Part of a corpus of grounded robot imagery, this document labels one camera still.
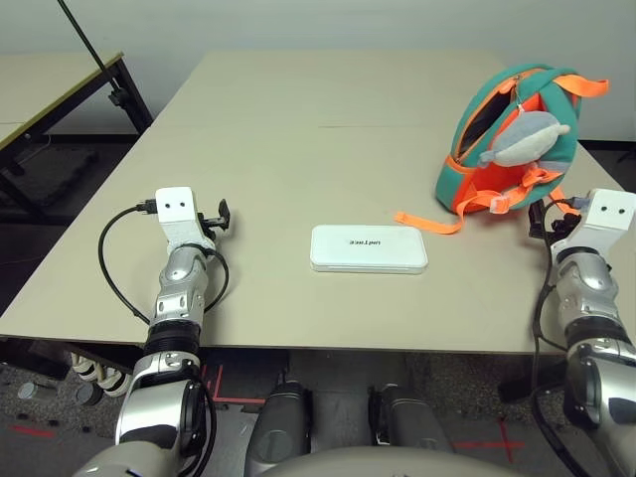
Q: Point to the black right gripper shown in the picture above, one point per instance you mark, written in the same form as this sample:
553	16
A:
564	224

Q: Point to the dark grey robot left leg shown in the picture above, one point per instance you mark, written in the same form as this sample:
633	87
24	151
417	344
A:
278	427

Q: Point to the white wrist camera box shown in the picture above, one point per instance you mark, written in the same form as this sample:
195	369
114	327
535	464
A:
608	213
175	211

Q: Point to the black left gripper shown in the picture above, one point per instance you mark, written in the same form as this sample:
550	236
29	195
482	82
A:
207	224

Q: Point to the dark grey robot leg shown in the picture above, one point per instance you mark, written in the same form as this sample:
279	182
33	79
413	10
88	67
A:
278	427
412	422

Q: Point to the teal and orange backpack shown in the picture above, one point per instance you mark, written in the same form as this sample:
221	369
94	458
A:
457	184

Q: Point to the dark grey robot right leg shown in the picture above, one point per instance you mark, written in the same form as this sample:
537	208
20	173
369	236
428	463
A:
412	422

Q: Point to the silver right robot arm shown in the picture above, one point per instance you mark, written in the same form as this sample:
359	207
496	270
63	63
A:
581	288

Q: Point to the white pencil case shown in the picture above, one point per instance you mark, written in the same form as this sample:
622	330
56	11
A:
338	256

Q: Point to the beige side table black frame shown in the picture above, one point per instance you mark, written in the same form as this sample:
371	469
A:
30	84

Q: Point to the beige robot torso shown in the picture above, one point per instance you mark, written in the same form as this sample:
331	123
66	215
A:
387	464

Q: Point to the thin pole with black clamp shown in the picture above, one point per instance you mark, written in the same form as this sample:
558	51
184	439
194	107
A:
117	97

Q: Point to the grey floor cylinder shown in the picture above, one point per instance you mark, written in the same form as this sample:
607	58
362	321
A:
88	395
27	391

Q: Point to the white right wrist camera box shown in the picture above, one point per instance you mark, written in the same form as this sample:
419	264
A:
608	213

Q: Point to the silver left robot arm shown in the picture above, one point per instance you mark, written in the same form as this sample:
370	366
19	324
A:
174	298

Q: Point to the white ribbed coil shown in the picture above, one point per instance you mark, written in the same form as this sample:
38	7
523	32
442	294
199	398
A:
107	382

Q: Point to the grey plush whale toy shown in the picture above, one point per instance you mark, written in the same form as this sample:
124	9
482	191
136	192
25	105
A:
526	136

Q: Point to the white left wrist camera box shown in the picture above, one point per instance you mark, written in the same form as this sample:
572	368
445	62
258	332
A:
175	211

